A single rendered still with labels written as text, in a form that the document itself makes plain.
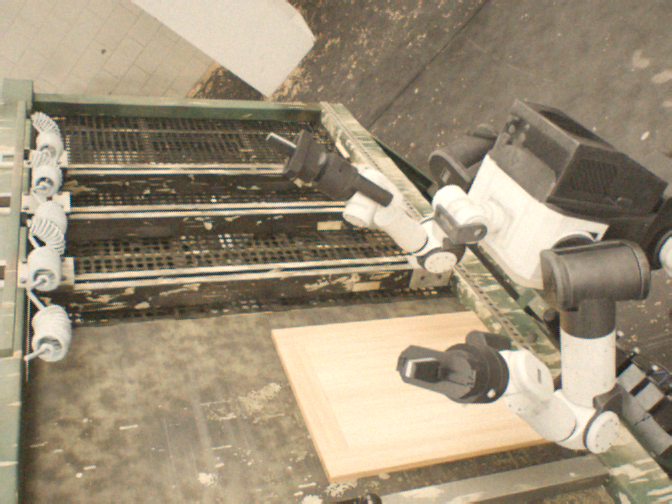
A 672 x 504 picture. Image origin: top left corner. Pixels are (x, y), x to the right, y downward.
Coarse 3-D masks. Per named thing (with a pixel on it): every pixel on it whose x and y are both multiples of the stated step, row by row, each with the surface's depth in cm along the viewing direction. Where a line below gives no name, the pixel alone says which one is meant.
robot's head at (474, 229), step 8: (440, 208) 124; (440, 216) 126; (448, 216) 121; (472, 216) 120; (480, 216) 120; (440, 224) 124; (456, 224) 119; (464, 224) 119; (472, 224) 119; (480, 224) 120; (488, 224) 122; (448, 232) 122; (456, 232) 119; (464, 232) 119; (472, 232) 120; (480, 232) 121; (456, 240) 120; (464, 240) 120; (472, 240) 121
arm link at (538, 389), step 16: (512, 352) 106; (528, 352) 105; (512, 368) 103; (528, 368) 103; (544, 368) 108; (528, 384) 102; (544, 384) 106; (512, 400) 113; (528, 400) 111; (544, 400) 106; (528, 416) 111
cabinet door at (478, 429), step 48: (288, 336) 160; (336, 336) 163; (384, 336) 167; (432, 336) 170; (336, 384) 150; (384, 384) 152; (336, 432) 138; (384, 432) 140; (432, 432) 142; (480, 432) 144; (528, 432) 147; (336, 480) 129
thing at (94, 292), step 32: (32, 224) 144; (0, 288) 145; (64, 288) 153; (96, 288) 155; (128, 288) 158; (160, 288) 161; (192, 288) 164; (224, 288) 167; (256, 288) 171; (288, 288) 174; (320, 288) 178; (352, 288) 182; (384, 288) 186
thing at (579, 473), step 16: (544, 464) 137; (560, 464) 138; (576, 464) 138; (592, 464) 139; (464, 480) 130; (480, 480) 131; (496, 480) 131; (512, 480) 132; (528, 480) 133; (544, 480) 133; (560, 480) 134; (576, 480) 135; (592, 480) 137; (384, 496) 124; (400, 496) 124; (416, 496) 125; (432, 496) 126; (448, 496) 126; (464, 496) 127; (480, 496) 127; (496, 496) 128; (512, 496) 130; (528, 496) 132; (544, 496) 134
